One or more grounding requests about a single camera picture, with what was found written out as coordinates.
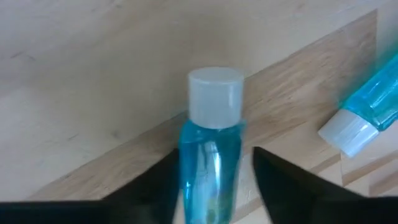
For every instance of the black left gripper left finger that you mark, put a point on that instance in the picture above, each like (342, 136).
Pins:
(140, 202)

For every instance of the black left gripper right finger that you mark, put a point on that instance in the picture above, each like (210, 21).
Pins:
(295, 199)

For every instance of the blue mouthwash bottle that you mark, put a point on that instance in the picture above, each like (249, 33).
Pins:
(373, 102)
(211, 168)

